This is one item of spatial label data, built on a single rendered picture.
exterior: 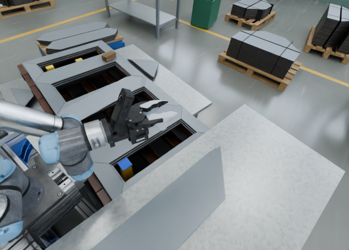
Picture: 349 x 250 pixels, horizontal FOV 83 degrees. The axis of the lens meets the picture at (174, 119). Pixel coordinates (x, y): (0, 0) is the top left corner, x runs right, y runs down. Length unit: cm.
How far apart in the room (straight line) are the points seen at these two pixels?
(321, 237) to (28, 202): 220
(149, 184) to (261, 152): 59
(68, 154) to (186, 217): 50
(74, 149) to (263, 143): 91
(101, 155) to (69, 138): 70
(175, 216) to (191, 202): 8
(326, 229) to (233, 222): 162
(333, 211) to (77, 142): 240
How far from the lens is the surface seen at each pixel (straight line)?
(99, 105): 152
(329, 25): 494
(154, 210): 85
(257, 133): 119
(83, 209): 183
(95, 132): 55
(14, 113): 65
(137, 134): 59
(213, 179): 93
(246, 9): 534
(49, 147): 56
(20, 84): 225
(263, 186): 102
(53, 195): 100
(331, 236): 246
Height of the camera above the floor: 188
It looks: 48 degrees down
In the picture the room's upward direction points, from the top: 6 degrees clockwise
